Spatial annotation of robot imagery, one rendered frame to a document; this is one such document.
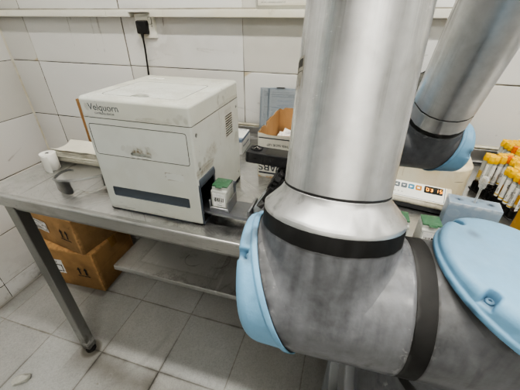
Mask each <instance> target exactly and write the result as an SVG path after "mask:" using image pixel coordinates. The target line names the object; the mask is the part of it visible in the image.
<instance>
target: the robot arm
mask: <svg viewBox="0 0 520 390"><path fill-rule="evenodd" d="M436 2H437V0H306V9H305V16H304V23H303V35H302V42H301V49H300V55H299V67H298V74H297V81H296V93H295V101H294V107H293V113H292V126H291V132H290V140H289V151H287V150H282V149H273V148H267V147H262V146H260V145H252V146H251V147H250V148H249V149H248V150H247V151H246V158H245V160H246V162H248V163H256V164H261V165H266V166H274V167H279V168H278V170H277V171H276V173H275V175H274V176H273V177H272V179H271V181H270V182H269V184H268V186H267V188H266V189H265V191H264V193H263V194H262V195H261V197H260V198H259V200H258V202H257V203H256V205H255V206H254V207H253V214H252V215H251V216H250V217H249V219H248V220H247V222H246V224H245V227H244V230H243V232H242V236H241V241H240V245H239V250H240V257H239V260H238V261H237V270H236V300H237V308H238V315H239V319H240V321H241V325H242V327H243V329H244V330H245V332H246V334H247V335H248V336H249V337H250V338H251V339H253V340H255V341H257V342H259V343H263V344H267V345H270V346H273V347H277V348H279V349H280V350H281V351H283V352H284V353H287V354H295V353H298V354H304V355H308V356H311V357H315V358H320V359H324V360H327V361H332V362H336V363H339V364H345V365H348V366H351V367H355V373H354V390H520V230H517V229H515V228H513V227H509V226H507V225H504V224H500V223H497V222H494V221H489V220H485V219H479V218H470V217H465V218H458V219H455V220H454V221H450V222H447V223H446V224H444V225H443V226H442V227H441V228H439V229H438V230H437V231H436V232H435V234H434V236H433V239H432V240H429V239H423V238H414V237H409V236H405V234H406V231H407V228H408V223H407V220H406V219H405V217H404V216H403V214H402V212H401V211H400V210H399V209H398V207H397V206H396V205H395V203H394V201H393V200H392V194H393V191H394V188H395V181H396V178H397V174H398V171H399V167H400V166H404V167H411V168H417V169H423V170H425V171H448V172H453V171H457V170H459V169H461V168H462V167H464V166H465V165H466V164H467V162H468V161H469V159H470V154H471V152H472V151H473V150H474V145H475V140H476V135H475V130H474V127H473V126H472V125H471V124H470V121H471V120H472V118H473V117H474V116H475V114H476V113H477V111H478V109H479V108H480V106H481V105H482V104H483V102H484V100H485V99H486V97H487V96H488V95H489V93H490V92H491V90H492V88H493V87H494V85H495V84H496V83H497V81H498V79H499V78H500V76H501V75H502V74H503V72H504V71H505V69H506V67H507V66H508V65H509V63H510V62H511V60H512V58H513V57H514V55H515V54H516V53H517V51H518V49H519V48H520V0H456V1H455V3H454V5H453V8H452V10H451V12H450V15H449V17H448V20H447V21H446V25H445V26H444V28H443V31H442V33H441V36H440V38H439V41H438V43H437V44H436V48H435V50H434V52H433V55H432V57H431V59H430V62H429V64H428V67H427V68H426V72H425V73H424V75H423V78H422V80H421V83H420V85H419V88H418V90H417V86H418V83H419V76H420V73H421V69H422V65H423V59H424V56H425V52H426V46H427V43H428V38H429V32H430V29H431V25H432V21H433V16H434V12H435V8H436ZM416 90H417V91H416Z"/></svg>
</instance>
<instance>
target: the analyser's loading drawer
mask: <svg viewBox="0 0 520 390"><path fill-rule="evenodd" d="M202 199H203V206H204V213H205V214H211V215H215V216H220V217H228V218H232V219H236V220H241V221H247V220H248V219H249V217H250V216H251V215H252V214H253V207H254V206H255V205H256V203H257V202H258V198H257V197H256V198H255V199H254V200H253V202H252V203H247V202H242V201H237V192H236V191H235V192H234V194H233V195H232V197H231V199H230V200H229V201H228V202H227V209H223V208H218V207H212V199H211V197H210V196H205V195H202Z"/></svg>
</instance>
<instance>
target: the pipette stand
mask: <svg viewBox="0 0 520 390"><path fill-rule="evenodd" d="M474 199H475V198H472V197H464V196H460V195H456V194H451V193H448V195H447V197H446V200H445V203H444V205H443V208H442V210H441V212H440V215H439V217H440V220H441V222H442V225H444V224H446V223H447V222H450V221H454V220H455V219H458V218H465V217H470V218H479V219H485V220H489V221H494V222H497V223H498V222H499V221H500V219H501V216H502V215H503V213H504V212H503V210H502V208H501V205H500V203H496V202H491V201H487V200H480V199H477V202H476V203H473V202H474Z"/></svg>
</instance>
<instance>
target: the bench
mask: <svg viewBox="0 0 520 390"><path fill-rule="evenodd" d="M238 128H244V129H250V144H249V146H248V147H247V149H246V150H245V152H244V153H243V155H240V173H241V175H240V177H239V179H238V180H237V181H236V182H235V183H236V192H237V201H242V202H247V203H252V202H253V200H254V199H255V198H256V197H257V198H258V200H259V198H260V197H261V195H262V194H263V193H264V191H265V189H266V188H267V186H268V184H269V182H270V181H271V179H272V178H270V177H264V176H258V164H256V163H251V162H246V160H245V158H246V151H247V150H248V149H249V148H250V147H251V146H252V145H258V131H259V126H258V125H243V124H238ZM486 152H489V153H494V154H497V152H498V149H483V148H476V147H474V150H473V151H472V152H471V154H470V157H471V160H472V162H477V163H482V162H483V158H484V156H485V154H486ZM60 165H61V168H60V169H58V170H55V171H53V173H48V172H47V171H45V169H44V167H43V164H42V163H40V164H39V165H37V166H34V167H32V168H30V169H28V170H26V171H24V172H22V173H19V174H17V175H15V176H13V177H11V178H8V179H7V180H4V181H2V182H0V205H3V206H5V209H6V210H7V211H8V213H9V216H10V218H11V219H12V221H13V223H14V225H15V226H16V228H17V230H18V232H19V233H20V235H21V237H22V239H23V241H24V242H25V244H26V246H27V248H28V249H29V251H30V253H31V255H32V257H33V258H34V260H35V262H36V264H37V265H38V267H39V270H40V271H41V273H42V274H43V277H44V279H45V280H46V282H47V284H48V286H49V287H50V289H51V291H52V293H53V294H54V296H55V298H56V300H57V302H58V303H59V305H60V307H61V309H62V311H63V313H64V314H65V316H66V318H67V320H68V321H69V323H70V325H71V327H72V328H73V330H74V333H75V334H76V335H77V338H78V340H79V341H80V343H81V345H82V347H83V348H86V352H87V353H91V352H93V351H94V350H95V349H96V347H97V346H96V344H95V343H96V341H95V339H94V337H93V335H92V333H91V331H90V330H89V328H88V326H87V324H86V322H85V320H84V318H83V316H82V314H81V312H80V310H79V308H78V306H77V304H76V302H75V300H74V298H73V296H72V294H71V292H70V290H69V288H68V286H67V284H66V282H65V280H64V278H63V276H62V275H61V273H60V270H59V269H58V267H57V265H56V263H55V261H54V259H53V256H52V255H51V253H50V250H49V249H48V247H47V245H46V242H45V241H44V239H43V236H42V235H41V233H40V231H39V228H38V227H37V226H36V223H35V221H34V220H33V217H32V215H31V213H33V214H39V215H43V216H47V217H54V218H57V219H61V220H65V221H72V222H75V223H79V224H86V225H90V226H93V227H97V228H104V229H107V230H111V231H117V232H121V233H125V234H132V235H135V236H139V237H140V239H139V240H137V242H136V243H135V244H134V245H133V246H132V247H131V248H130V249H129V250H128V251H127V252H126V253H125V254H124V255H123V256H122V257H121V258H120V259H119V260H118V261H117V262H116V263H115V264H114V268H115V269H116V270H119V271H123V272H128V273H131V274H135V275H140V276H143V277H146V278H150V279H155V280H159V281H162V282H168V283H170V284H173V285H177V286H182V287H186V288H189V289H195V290H198V291H201V292H204V293H210V294H213V295H216V296H222V297H225V298H228V299H233V300H236V270H237V261H238V260H239V257H240V250H239V245H240V241H241V236H242V232H243V230H244V227H245V224H246V222H247V221H241V220H236V219H232V218H228V217H220V216H215V215H212V216H211V217H210V219H209V220H208V221H207V223H206V224H205V225H199V224H193V223H189V222H185V221H178V220H173V219H169V218H165V217H157V216H153V215H149V214H142V213H138V212H134V211H130V210H122V209H117V208H113V206H112V204H111V200H110V197H109V195H108V191H107V188H106V186H104V187H102V188H101V189H99V190H96V191H94V192H91V193H87V192H84V191H82V190H76V191H75V192H74V193H73V194H71V195H69V194H65V193H61V192H60V191H59V190H58V189H57V187H56V184H55V182H54V181H53V180H52V178H54V176H55V175H56V174H58V172H60V171H62V170H64V169H73V170H74V171H67V172H65V173H62V174H60V175H59V176H58V177H57V178H56V180H74V179H80V178H85V177H90V176H96V175H99V174H101V168H100V167H98V166H89V165H83V164H78V163H72V162H63V161H60ZM473 165H474V168H473V170H472V173H471V175H470V178H469V180H468V181H467V185H466V186H465V189H464V191H463V194H462V196H464V197H472V198H475V197H476V196H477V194H476V193H475V192H474V191H472V190H471V189H470V188H469V187H468V186H471V184H472V182H473V180H475V177H476V175H477V173H478V170H479V169H480V167H481V164H473ZM396 206H397V207H398V209H399V210H400V211H405V212H408V213H409V219H410V224H409V231H408V234H407V236H409V237H412V236H413V233H414V230H415V229H416V225H417V222H418V219H419V216H420V214H425V215H430V216H436V217H439V214H434V213H430V212H427V211H423V210H417V209H413V208H409V207H403V206H399V205H396Z"/></svg>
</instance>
